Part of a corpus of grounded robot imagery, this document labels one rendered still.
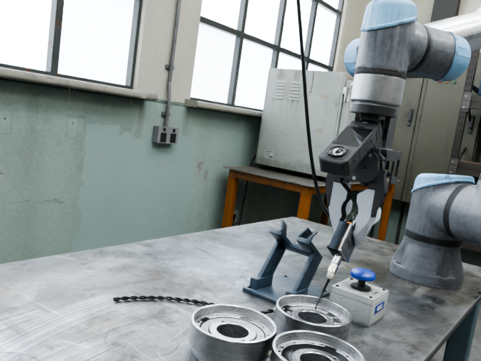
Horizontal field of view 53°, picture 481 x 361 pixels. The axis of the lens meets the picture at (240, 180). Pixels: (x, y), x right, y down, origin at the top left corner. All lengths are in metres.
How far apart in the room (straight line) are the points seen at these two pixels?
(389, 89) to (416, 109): 3.76
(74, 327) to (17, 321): 0.07
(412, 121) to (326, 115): 1.71
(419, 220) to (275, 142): 2.06
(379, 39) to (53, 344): 0.58
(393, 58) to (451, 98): 3.70
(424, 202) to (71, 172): 1.65
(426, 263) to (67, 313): 0.71
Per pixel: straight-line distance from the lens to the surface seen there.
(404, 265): 1.08
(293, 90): 3.01
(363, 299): 0.77
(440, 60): 0.81
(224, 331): 0.63
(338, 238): 0.73
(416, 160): 4.46
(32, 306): 0.72
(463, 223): 1.01
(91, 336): 0.64
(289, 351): 0.59
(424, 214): 1.06
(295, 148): 2.97
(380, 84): 0.73
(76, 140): 2.29
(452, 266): 1.09
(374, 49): 0.74
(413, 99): 4.51
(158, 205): 2.69
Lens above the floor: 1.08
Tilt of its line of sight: 7 degrees down
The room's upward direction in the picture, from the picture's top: 8 degrees clockwise
